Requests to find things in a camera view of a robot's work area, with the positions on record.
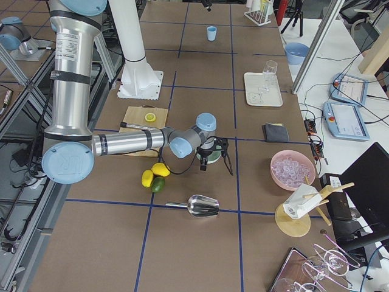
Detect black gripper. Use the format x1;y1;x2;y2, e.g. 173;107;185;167
199;137;233;176

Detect green ceramic bowl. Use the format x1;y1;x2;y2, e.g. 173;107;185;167
196;151;221;165

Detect light blue plastic cup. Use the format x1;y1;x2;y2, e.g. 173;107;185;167
206;26;218;41

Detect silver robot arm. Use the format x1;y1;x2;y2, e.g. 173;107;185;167
41;1;231;184

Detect metal ice scoop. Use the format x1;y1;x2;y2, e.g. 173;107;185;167
165;194;219;217

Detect pink bowl with ice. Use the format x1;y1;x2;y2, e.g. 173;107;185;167
270;150;316;191

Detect blue plastic bowl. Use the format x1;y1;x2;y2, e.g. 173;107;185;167
284;43;309;65

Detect yellow lemon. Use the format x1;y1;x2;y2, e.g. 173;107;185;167
141;170;154;188
151;162;171;177

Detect green lime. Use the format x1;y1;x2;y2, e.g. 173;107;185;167
150;176;165;193

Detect grey folded cloth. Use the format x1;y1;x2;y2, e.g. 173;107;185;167
262;123;289;142

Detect half lemon slice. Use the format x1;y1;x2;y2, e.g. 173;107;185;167
144;113;157;122

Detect wooden cutting board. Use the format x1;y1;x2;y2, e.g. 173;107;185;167
119;106;168;158

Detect cream bear tray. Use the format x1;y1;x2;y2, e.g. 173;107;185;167
244;72;283;107

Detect white paper carton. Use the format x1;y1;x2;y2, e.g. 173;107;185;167
283;184;322;220

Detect clear wine glass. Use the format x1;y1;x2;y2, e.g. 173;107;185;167
259;60;278;93

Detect wooden cup stand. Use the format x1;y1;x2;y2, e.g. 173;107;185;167
275;182;354;237

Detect blue teach pendant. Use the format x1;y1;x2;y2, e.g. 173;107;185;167
329;73;368;106
323;102;370;141

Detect black monitor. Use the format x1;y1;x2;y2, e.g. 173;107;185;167
329;142;388;251

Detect hanging wine glasses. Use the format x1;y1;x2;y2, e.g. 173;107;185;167
273;234;362;292

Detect silver handled knife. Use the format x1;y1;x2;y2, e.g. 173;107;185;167
120;122;145;129

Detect white wire cup rack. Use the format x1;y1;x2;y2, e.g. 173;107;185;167
244;0;274;26

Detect aluminium frame post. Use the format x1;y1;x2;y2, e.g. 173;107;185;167
291;0;345;94

